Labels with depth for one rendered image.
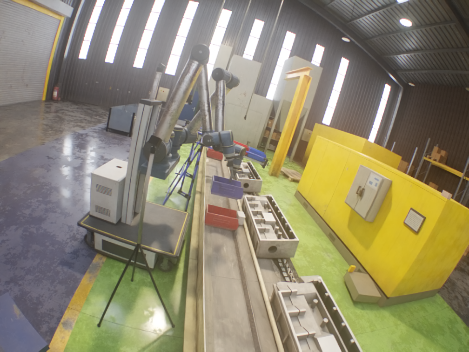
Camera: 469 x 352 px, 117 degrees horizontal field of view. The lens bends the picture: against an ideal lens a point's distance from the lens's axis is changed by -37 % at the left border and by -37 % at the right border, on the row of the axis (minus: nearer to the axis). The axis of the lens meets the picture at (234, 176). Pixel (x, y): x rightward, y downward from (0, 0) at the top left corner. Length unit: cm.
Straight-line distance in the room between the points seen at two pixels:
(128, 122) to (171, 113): 616
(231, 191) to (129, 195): 110
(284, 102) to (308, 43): 493
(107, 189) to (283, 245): 183
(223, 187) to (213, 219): 34
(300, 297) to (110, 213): 206
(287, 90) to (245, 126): 305
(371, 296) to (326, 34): 1428
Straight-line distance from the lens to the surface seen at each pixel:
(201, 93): 207
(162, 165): 220
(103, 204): 264
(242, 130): 975
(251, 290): 173
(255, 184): 334
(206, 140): 194
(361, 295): 349
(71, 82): 1581
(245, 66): 1100
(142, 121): 231
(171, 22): 1403
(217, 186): 231
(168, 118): 186
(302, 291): 163
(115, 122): 815
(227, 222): 226
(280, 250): 208
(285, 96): 1141
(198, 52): 185
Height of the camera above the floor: 191
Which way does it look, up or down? 17 degrees down
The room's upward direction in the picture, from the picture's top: 18 degrees clockwise
